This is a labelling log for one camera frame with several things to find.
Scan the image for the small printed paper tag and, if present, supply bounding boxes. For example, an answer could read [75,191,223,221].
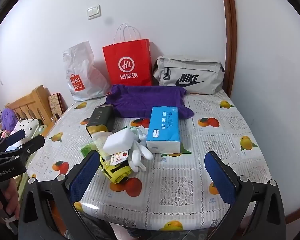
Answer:
[107,150,129,167]

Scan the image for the white light switch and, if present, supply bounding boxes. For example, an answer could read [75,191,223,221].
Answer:
[87,4,101,20]

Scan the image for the wooden headboard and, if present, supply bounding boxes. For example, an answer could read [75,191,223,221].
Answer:
[6,85,55,127]

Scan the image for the yellow black Adidas shoe bag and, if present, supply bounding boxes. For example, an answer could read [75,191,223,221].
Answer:
[99,151,133,184]

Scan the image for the purple towel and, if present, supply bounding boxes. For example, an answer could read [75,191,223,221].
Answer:
[105,84,194,119]

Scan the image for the grey waist bag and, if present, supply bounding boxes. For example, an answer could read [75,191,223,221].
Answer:
[153,55,225,95]

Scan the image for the blue tissue pack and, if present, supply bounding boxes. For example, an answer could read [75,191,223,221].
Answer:
[146,106,182,153]

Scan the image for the white dotted pillow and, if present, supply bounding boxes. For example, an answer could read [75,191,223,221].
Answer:
[14,118,39,135]

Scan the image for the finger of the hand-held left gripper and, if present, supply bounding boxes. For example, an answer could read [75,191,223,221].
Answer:
[0,129,26,151]
[5,134,45,160]

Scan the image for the purple plush toy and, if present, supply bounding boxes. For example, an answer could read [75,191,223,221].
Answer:
[0,108,17,132]

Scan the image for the brown wooden door frame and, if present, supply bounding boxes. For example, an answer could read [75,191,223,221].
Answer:
[220,0,240,98]

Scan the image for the white mesh bag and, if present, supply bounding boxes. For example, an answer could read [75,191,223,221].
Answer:
[91,130,115,155]

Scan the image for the green tissue packet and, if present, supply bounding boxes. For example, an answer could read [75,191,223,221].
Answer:
[80,140,108,158]

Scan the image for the brown patterned box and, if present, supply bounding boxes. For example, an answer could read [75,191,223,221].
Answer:
[48,92,68,123]

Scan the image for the white plastic shopping bag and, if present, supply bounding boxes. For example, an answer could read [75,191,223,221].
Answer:
[63,41,110,102]

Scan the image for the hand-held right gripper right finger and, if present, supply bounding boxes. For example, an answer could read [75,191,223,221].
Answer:
[205,151,287,240]

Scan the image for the white glove with mint cuff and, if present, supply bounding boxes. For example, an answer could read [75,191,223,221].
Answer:
[127,127,153,173]

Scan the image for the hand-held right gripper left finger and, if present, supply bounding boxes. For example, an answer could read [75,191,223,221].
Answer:
[19,150,115,240]

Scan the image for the white sponge block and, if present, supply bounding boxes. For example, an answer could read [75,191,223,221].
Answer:
[103,127,137,155]

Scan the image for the red paper bag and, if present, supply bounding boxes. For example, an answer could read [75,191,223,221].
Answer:
[102,23,153,87]

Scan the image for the person's left hand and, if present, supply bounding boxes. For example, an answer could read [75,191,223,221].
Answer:
[0,177,21,219]

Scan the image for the dark green tin box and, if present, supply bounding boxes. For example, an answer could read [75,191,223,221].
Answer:
[86,104,115,138]

